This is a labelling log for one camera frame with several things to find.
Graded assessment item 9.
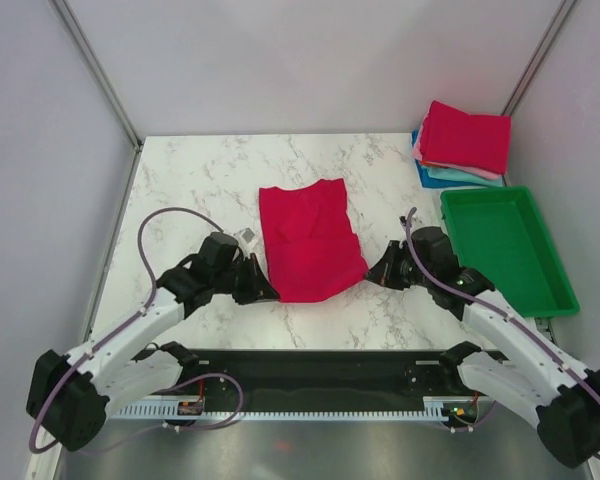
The folded teal t shirt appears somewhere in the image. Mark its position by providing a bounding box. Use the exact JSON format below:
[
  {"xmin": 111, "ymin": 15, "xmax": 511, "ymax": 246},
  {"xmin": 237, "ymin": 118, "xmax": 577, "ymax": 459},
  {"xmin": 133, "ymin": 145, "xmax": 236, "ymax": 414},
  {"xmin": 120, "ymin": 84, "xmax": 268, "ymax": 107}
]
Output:
[{"xmin": 424, "ymin": 166, "xmax": 504, "ymax": 187}]

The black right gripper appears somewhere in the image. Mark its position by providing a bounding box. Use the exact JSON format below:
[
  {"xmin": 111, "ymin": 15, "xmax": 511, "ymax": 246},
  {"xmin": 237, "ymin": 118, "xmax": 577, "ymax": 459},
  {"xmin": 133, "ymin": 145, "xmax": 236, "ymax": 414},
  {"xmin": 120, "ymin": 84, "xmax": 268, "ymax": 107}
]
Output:
[{"xmin": 363, "ymin": 240, "xmax": 434, "ymax": 291}]

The red t shirt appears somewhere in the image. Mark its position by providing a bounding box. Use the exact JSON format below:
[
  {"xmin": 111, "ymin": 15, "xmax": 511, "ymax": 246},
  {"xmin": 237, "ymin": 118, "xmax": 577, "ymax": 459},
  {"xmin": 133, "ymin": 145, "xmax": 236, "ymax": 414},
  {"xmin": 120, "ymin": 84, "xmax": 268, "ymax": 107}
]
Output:
[
  {"xmin": 420, "ymin": 100, "xmax": 512, "ymax": 175},
  {"xmin": 258, "ymin": 178, "xmax": 368, "ymax": 304}
]

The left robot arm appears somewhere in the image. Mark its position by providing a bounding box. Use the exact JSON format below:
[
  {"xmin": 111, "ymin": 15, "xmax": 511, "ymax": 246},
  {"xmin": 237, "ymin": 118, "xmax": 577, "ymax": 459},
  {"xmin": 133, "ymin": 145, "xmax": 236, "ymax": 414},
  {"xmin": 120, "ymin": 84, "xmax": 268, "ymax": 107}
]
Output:
[{"xmin": 26, "ymin": 232, "xmax": 280, "ymax": 452}]

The aluminium frame rail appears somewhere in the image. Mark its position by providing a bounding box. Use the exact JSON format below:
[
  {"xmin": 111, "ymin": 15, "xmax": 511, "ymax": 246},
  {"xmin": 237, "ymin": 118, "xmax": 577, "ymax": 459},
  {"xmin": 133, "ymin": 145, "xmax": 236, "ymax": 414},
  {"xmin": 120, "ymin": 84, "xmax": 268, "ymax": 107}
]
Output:
[{"xmin": 27, "ymin": 319, "xmax": 600, "ymax": 480}]

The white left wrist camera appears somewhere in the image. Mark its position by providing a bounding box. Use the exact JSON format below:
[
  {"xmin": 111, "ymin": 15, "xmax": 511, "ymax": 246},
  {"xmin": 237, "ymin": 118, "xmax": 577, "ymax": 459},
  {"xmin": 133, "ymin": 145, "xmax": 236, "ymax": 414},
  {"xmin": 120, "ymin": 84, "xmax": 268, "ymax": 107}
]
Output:
[{"xmin": 233, "ymin": 227, "xmax": 259, "ymax": 254}]

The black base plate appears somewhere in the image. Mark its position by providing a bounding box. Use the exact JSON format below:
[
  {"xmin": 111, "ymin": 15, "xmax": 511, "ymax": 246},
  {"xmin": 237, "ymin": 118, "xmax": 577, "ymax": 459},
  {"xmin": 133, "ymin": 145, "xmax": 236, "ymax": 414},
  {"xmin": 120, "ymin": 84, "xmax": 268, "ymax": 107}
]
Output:
[{"xmin": 139, "ymin": 348, "xmax": 524, "ymax": 416}]

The white slotted cable duct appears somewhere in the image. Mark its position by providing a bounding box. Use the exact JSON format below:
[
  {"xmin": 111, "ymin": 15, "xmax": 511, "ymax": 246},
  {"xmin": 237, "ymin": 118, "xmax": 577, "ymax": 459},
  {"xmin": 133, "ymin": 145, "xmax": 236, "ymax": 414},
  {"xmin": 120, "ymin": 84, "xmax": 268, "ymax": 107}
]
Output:
[{"xmin": 111, "ymin": 396, "xmax": 488, "ymax": 423}]

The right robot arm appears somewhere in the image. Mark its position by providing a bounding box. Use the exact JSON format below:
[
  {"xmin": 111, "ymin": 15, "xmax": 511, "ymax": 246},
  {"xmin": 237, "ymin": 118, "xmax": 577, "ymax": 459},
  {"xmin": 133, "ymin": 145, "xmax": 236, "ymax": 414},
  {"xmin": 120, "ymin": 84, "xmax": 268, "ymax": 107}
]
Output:
[{"xmin": 365, "ymin": 227, "xmax": 600, "ymax": 468}]

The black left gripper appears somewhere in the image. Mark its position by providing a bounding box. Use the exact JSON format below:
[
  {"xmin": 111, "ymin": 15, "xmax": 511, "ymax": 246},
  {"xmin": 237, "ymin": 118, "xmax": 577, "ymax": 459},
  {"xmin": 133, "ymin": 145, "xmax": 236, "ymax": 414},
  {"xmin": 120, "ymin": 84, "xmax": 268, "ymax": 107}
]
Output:
[{"xmin": 212, "ymin": 253, "xmax": 279, "ymax": 305}]

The folded red t shirt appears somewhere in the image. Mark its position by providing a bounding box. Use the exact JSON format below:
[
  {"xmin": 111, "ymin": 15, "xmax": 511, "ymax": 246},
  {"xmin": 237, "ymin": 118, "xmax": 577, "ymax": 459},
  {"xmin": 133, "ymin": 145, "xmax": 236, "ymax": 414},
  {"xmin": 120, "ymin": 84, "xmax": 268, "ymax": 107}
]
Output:
[{"xmin": 420, "ymin": 100, "xmax": 512, "ymax": 175}]

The aluminium corner post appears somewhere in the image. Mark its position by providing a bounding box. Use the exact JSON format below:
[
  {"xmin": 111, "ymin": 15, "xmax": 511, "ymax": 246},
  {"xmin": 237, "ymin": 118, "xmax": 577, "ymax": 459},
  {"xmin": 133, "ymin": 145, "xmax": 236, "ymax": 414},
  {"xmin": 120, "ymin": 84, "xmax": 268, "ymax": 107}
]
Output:
[
  {"xmin": 501, "ymin": 0, "xmax": 581, "ymax": 117},
  {"xmin": 48, "ymin": 0, "xmax": 144, "ymax": 150}
]

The right aluminium corner post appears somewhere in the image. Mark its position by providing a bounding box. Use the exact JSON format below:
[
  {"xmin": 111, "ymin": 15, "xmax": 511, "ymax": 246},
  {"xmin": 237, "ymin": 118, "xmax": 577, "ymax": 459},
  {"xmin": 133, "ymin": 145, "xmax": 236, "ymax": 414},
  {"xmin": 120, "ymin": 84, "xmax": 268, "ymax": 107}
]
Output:
[{"xmin": 501, "ymin": 0, "xmax": 581, "ymax": 117}]

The left aluminium corner post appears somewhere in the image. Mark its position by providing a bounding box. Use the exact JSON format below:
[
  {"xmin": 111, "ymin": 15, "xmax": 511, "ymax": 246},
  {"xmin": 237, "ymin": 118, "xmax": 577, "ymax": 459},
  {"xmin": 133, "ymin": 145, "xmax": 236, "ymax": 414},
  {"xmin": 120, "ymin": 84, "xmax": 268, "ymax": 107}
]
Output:
[{"xmin": 48, "ymin": 0, "xmax": 144, "ymax": 150}]

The folded orange t shirt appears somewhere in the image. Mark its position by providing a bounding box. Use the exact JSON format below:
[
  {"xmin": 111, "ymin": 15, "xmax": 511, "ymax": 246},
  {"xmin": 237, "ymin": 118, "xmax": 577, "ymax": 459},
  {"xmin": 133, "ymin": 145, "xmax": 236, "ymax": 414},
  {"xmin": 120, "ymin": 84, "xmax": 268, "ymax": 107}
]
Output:
[{"xmin": 420, "ymin": 159, "xmax": 447, "ymax": 168}]

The green plastic tray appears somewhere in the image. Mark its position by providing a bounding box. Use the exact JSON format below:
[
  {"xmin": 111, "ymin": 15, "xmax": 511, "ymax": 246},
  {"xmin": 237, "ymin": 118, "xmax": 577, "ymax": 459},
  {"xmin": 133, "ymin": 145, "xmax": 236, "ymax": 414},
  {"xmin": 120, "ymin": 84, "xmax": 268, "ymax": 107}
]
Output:
[{"xmin": 440, "ymin": 186, "xmax": 580, "ymax": 318}]

